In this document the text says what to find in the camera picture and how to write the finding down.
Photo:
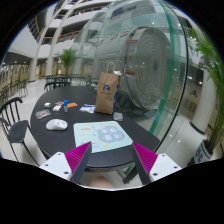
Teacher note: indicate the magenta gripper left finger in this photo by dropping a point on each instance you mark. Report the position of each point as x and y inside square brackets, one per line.
[71, 165]

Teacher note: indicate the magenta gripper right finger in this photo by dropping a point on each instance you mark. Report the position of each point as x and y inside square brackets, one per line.
[150, 166]

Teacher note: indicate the white computer mouse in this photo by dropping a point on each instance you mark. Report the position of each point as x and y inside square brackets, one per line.
[56, 124]

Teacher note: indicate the light green mouse pad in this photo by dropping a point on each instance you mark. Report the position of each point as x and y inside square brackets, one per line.
[105, 136]

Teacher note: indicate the round black table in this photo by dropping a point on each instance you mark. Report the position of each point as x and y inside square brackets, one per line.
[54, 141]

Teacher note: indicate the blue white plant pot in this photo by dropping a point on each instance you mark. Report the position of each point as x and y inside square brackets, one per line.
[203, 153]

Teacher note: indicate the orange flat packet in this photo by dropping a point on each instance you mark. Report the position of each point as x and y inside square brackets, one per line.
[70, 105]

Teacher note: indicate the blue white tissue packet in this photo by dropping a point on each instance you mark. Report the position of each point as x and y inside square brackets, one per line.
[87, 108]

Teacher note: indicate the clear plastic packet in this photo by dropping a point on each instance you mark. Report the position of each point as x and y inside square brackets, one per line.
[42, 114]

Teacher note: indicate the small grey pouch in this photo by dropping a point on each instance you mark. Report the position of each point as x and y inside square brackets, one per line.
[117, 116]

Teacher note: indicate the blue capped glue stick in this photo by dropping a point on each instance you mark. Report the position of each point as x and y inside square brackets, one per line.
[65, 106]

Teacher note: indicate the small white eraser box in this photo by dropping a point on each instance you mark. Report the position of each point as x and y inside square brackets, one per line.
[47, 105]

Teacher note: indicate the black metal chair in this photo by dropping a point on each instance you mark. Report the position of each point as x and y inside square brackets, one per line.
[13, 126]

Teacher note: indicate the brown paper bag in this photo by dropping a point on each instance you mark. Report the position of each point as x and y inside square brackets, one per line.
[107, 90]

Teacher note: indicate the distant green potted plant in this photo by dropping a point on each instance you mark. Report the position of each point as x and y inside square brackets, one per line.
[68, 57]

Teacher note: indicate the potted palm plant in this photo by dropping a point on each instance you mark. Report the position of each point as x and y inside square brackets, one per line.
[212, 89]

